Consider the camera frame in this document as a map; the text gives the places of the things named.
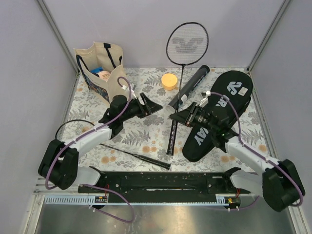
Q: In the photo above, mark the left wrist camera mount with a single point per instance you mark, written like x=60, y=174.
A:
x=129, y=91

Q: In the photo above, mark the black shuttlecock tube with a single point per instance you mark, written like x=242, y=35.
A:
x=185, y=91

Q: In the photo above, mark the blue pink item in bag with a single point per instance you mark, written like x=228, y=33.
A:
x=101, y=73

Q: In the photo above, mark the black badminton racket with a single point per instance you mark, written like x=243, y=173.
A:
x=187, y=45
x=75, y=127

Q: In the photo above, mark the yellow grip tape roll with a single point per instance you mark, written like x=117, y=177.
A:
x=169, y=81

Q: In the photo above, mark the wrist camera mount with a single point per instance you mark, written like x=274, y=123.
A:
x=129, y=91
x=205, y=101

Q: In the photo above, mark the black racket cover bag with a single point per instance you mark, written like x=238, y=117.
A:
x=237, y=87

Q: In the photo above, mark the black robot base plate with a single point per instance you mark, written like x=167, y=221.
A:
x=165, y=187

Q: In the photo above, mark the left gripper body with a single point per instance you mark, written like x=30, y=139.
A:
x=135, y=109

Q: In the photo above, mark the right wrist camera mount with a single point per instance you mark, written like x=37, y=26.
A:
x=205, y=101

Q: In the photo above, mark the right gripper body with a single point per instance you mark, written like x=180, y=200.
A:
x=197, y=117

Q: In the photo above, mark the beige canvas tote bag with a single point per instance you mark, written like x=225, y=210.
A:
x=101, y=65

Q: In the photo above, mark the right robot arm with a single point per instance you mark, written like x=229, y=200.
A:
x=276, y=181

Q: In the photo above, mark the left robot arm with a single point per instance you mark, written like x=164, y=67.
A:
x=59, y=165

